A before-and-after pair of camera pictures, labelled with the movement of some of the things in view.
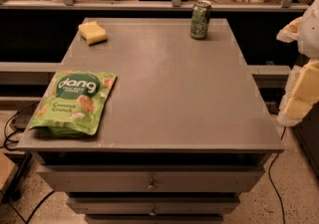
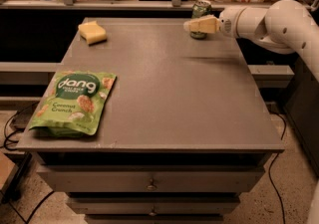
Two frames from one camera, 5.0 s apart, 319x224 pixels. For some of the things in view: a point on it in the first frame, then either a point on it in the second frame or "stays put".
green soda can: x=200 y=16 stays put
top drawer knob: x=152 y=186 stays put
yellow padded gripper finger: x=302 y=94 -> x=206 y=23
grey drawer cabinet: x=186 y=131 stays put
